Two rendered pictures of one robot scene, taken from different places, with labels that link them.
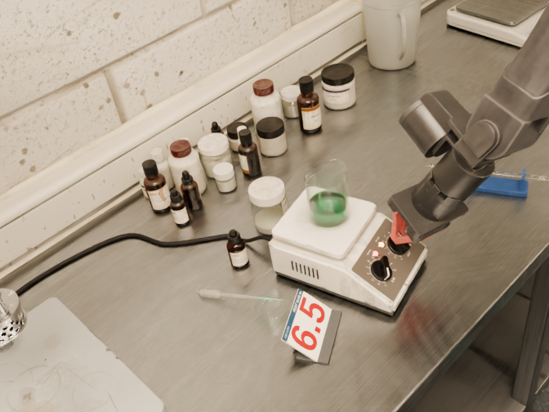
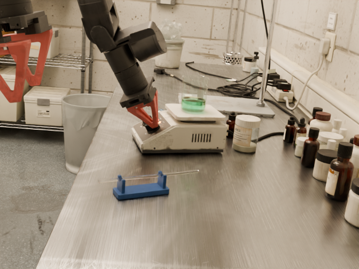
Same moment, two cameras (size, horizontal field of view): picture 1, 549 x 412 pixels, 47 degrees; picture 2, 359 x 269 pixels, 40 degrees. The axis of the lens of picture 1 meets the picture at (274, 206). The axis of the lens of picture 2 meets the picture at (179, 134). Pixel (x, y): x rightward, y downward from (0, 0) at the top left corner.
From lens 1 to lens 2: 1.69 m
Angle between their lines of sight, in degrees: 103
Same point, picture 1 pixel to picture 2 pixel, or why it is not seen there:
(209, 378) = not seen: hidden behind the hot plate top
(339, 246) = (170, 105)
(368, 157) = (256, 189)
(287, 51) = not seen: outside the picture
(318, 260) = not seen: hidden behind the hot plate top
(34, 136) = (351, 73)
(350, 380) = (126, 123)
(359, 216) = (178, 112)
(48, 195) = (326, 97)
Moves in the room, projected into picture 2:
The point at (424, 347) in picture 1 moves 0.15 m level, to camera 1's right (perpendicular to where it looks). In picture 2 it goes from (107, 133) to (59, 146)
